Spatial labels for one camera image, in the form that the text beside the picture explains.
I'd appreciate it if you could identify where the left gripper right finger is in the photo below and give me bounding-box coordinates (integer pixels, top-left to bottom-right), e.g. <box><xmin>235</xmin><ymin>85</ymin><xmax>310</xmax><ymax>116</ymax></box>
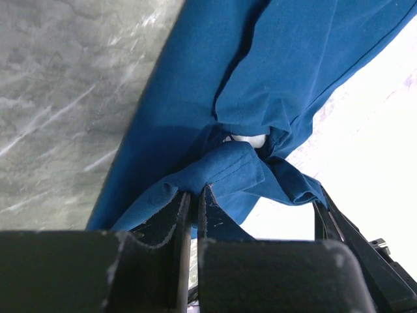
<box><xmin>197</xmin><ymin>185</ymin><xmax>255</xmax><ymax>241</ymax></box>

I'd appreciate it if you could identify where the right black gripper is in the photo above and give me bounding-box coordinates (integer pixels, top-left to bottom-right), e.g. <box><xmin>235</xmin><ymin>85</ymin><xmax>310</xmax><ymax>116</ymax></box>
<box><xmin>313</xmin><ymin>189</ymin><xmax>417</xmax><ymax>312</ymax></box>

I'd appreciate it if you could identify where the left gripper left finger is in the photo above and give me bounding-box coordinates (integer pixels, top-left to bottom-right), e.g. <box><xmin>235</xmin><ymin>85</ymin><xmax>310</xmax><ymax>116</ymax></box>
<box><xmin>130</xmin><ymin>192</ymin><xmax>191</xmax><ymax>248</ymax></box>

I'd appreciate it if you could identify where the blue printed t shirt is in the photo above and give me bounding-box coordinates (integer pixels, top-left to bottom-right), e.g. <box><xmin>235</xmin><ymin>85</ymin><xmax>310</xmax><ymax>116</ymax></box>
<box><xmin>87</xmin><ymin>1</ymin><xmax>416</xmax><ymax>231</ymax></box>

